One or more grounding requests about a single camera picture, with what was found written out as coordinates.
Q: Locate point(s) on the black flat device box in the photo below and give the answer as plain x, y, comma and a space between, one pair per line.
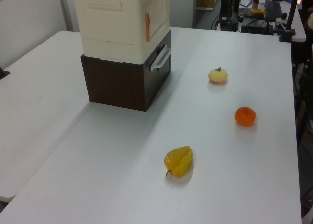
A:
256, 26

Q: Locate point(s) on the small black control box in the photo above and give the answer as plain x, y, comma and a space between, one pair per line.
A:
233, 23

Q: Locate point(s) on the dark brown wooden drawer box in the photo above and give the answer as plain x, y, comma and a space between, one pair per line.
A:
115, 84

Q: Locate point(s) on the yellow flat object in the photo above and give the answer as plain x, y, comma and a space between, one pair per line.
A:
258, 11

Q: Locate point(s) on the black clamp pole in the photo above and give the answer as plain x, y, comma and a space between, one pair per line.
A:
291, 13

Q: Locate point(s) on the pale yellow toy fruit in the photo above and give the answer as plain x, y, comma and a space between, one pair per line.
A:
218, 76

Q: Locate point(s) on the thin black stand pole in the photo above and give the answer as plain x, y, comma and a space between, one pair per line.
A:
236, 1

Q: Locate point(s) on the yellow toy starfruit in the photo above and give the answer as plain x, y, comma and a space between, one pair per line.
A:
178, 161

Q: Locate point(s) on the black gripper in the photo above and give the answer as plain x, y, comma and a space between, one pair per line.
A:
225, 5

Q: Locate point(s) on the black bracket base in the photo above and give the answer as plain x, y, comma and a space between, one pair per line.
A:
3, 73

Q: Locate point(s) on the white cabinet door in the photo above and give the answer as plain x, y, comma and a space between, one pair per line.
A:
159, 13

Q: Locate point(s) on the white plastic cabinet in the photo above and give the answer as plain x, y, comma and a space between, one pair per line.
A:
110, 26

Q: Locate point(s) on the orange toy tangerine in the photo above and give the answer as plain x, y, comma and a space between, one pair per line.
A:
245, 116

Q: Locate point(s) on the small black knob button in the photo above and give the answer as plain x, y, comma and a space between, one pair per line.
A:
283, 15

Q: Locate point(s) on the black tripod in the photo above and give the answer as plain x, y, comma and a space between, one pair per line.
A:
303, 52

